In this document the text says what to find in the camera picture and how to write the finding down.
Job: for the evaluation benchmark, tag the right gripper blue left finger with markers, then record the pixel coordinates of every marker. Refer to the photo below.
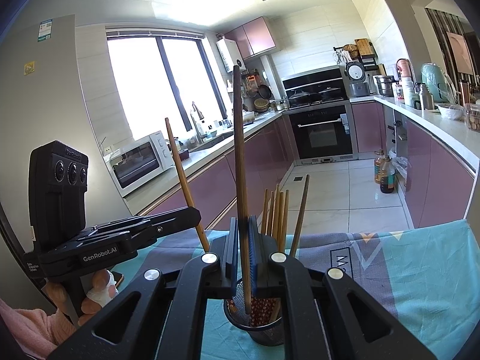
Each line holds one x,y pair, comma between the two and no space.
230,261

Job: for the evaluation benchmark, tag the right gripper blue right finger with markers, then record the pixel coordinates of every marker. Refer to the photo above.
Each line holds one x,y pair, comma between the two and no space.
260,248

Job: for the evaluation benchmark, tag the light bamboo chopstick patterned end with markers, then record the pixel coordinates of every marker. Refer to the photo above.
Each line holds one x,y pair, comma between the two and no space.
184,185

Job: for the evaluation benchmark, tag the dark brown wooden chopstick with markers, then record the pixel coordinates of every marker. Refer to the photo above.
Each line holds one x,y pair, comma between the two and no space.
241,188

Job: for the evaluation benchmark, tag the kitchen sink faucet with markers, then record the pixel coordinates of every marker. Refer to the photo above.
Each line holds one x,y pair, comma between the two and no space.
198,119

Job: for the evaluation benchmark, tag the kitchen window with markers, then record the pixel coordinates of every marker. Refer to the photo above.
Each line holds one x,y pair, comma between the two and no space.
159,76

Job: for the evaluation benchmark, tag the left hand with bandage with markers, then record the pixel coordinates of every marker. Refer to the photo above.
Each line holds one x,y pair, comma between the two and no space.
103,290

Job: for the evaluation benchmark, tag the bamboo chopstick in holder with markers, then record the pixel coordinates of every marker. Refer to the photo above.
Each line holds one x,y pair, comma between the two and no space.
275,213
271,206
284,223

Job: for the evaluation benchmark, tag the dark chopstick in holder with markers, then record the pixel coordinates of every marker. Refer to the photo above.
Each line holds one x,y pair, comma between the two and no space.
300,218

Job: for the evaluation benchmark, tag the smartphone with orange edge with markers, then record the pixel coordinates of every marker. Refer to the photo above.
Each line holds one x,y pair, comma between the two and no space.
118,278

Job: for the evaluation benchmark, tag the black mesh utensil holder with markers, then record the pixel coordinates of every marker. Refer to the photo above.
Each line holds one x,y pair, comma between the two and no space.
263,323

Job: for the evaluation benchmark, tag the white microwave oven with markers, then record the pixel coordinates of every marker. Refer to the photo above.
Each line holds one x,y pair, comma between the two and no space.
139,162

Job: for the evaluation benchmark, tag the black built-in oven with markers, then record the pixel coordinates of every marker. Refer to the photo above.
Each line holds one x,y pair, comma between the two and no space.
323,133

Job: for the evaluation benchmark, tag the dark sauce bottle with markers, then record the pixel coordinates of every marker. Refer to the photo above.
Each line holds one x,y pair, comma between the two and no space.
387,176

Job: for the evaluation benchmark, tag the grey refrigerator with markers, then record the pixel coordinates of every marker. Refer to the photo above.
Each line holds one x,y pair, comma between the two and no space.
42,101

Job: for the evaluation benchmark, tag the yellow cooking oil bottle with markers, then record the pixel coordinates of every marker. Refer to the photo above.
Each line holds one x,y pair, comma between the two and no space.
378,163

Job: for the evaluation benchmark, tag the teal and grey tablecloth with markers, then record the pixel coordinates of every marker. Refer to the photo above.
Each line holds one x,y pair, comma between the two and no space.
428,278

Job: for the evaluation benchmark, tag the black range hood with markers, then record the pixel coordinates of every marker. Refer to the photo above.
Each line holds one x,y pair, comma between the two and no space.
315,87

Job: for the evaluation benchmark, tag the white rice cooker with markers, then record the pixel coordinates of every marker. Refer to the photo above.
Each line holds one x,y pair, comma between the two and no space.
355,73

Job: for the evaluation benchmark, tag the steel stock pot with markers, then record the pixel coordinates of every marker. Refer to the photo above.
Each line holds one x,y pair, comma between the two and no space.
384,85

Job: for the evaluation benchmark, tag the pink upper cabinet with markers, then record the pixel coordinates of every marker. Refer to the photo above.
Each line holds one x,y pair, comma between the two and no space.
253,38

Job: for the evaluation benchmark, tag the mint green appliance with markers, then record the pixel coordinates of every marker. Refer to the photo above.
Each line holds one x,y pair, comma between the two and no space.
433,77

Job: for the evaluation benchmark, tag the white wall water heater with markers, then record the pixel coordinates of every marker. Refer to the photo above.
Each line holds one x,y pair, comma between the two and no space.
230,54

